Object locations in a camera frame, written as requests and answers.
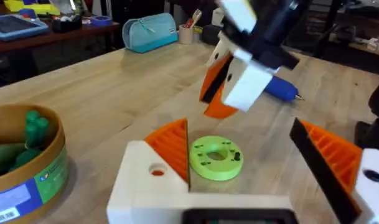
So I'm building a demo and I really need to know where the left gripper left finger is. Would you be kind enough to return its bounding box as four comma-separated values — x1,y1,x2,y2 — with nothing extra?
106,118,190,224

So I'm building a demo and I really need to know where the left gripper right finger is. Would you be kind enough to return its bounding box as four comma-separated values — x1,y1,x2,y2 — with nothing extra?
289,118,379,224

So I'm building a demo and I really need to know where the black pouch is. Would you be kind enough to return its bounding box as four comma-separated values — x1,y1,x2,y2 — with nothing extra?
202,24,223,46

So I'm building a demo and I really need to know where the beige cup with utensils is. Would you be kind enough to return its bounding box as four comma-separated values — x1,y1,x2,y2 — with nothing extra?
178,8,203,45

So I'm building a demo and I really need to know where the green disc with holes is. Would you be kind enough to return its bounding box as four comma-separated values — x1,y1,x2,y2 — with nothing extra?
189,135,244,182

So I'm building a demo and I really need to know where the teal zip pouch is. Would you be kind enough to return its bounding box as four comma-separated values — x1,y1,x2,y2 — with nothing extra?
121,12,179,54

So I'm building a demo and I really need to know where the brown tub with green toys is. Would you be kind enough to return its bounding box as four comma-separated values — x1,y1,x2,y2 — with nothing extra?
0,103,69,224

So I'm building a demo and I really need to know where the blue tape roll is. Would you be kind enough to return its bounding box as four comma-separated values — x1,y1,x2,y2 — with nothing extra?
90,15,113,27

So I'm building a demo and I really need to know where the dark wooden side table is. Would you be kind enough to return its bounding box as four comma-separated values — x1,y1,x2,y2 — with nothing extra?
0,3,121,78

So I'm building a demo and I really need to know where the black tray with small items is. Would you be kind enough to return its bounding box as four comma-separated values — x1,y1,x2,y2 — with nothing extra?
50,14,83,34

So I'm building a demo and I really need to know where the blue framed tablet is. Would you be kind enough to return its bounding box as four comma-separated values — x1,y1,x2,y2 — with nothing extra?
0,13,50,42

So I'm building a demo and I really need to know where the yellow box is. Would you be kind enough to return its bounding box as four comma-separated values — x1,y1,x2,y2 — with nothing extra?
3,0,61,17

